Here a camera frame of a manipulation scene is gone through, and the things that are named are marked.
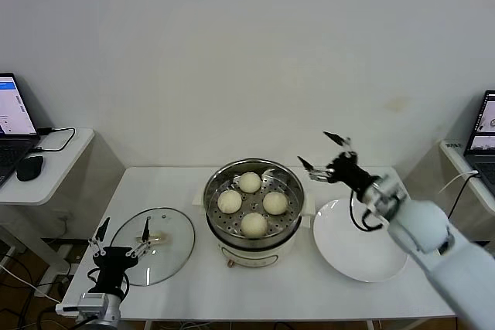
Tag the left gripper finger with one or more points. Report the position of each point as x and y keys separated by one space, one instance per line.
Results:
x=96 y=247
x=142 y=248

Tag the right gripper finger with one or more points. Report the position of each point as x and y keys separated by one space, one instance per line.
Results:
x=340 y=140
x=313 y=169

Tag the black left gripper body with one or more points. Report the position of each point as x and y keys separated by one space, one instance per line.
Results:
x=114 y=264

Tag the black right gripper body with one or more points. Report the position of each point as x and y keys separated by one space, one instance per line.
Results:
x=350 y=171

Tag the white steamed baozi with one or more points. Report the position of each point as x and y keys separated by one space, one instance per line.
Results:
x=229 y=201
x=249 y=182
x=253 y=225
x=275 y=203

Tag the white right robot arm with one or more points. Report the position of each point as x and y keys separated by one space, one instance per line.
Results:
x=433 y=237

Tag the stainless steel steamer tray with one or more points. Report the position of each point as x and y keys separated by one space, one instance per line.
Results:
x=220 y=225

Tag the white round plate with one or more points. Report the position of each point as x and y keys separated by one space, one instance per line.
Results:
x=340 y=245

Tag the white side table with mouse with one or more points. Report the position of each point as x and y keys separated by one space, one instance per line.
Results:
x=58 y=175

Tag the white side table with label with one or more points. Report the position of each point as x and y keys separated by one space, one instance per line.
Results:
x=448 y=152

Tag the black computer mouse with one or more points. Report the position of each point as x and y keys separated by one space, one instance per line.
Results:
x=29 y=167

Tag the grey laptop showing pictures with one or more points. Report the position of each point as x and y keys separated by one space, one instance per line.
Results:
x=481 y=133

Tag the black laptop with blue banner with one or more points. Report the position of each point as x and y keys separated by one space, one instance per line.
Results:
x=11 y=113

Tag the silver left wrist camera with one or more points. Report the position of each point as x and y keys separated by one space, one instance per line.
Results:
x=91 y=301

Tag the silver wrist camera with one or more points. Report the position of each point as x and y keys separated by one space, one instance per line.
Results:
x=91 y=301
x=386 y=194

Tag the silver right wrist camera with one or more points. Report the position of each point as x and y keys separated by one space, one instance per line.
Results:
x=386 y=194

